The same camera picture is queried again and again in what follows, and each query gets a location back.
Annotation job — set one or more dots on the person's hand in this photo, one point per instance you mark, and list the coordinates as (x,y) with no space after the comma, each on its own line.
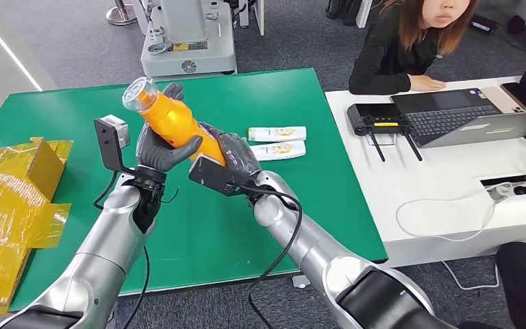
(426,84)

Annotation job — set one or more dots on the phone with dark screen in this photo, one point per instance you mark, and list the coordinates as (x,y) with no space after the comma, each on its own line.
(512,94)

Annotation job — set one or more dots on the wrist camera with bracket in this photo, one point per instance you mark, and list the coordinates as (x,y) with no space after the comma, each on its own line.
(108,140)
(215,175)

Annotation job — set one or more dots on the chrome stanchion post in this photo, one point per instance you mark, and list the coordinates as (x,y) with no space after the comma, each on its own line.
(121,16)

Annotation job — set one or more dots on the grey laptop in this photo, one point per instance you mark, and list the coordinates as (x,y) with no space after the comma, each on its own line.
(453,120)

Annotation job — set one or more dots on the yellow taped cardboard box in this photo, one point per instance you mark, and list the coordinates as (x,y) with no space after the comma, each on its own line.
(4,218)

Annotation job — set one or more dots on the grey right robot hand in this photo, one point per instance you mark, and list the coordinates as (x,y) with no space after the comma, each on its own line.
(240,156)

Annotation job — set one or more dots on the white machine base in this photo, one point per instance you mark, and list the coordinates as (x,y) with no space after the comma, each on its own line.
(190,50)

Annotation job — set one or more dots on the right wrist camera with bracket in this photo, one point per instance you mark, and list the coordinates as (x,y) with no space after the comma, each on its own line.
(215,175)

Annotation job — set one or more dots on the power strip with plugs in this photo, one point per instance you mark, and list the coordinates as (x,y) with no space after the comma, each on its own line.
(524,188)

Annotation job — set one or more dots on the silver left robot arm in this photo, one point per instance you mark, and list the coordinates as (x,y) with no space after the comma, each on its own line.
(104,245)

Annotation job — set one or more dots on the white shampoo bottle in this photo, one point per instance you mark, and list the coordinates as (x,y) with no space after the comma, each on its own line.
(279,134)
(281,150)

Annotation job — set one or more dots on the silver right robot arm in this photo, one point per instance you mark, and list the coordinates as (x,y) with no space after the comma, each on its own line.
(326,268)

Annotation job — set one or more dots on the black router with antennas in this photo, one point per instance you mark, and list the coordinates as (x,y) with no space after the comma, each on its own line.
(374,117)

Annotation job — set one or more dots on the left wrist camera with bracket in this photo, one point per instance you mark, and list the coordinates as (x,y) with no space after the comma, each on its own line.
(108,140)

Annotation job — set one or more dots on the orange bottle with clear cap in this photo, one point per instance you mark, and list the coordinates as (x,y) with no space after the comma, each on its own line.
(172,122)

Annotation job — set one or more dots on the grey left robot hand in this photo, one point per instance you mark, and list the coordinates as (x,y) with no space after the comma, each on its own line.
(161,156)

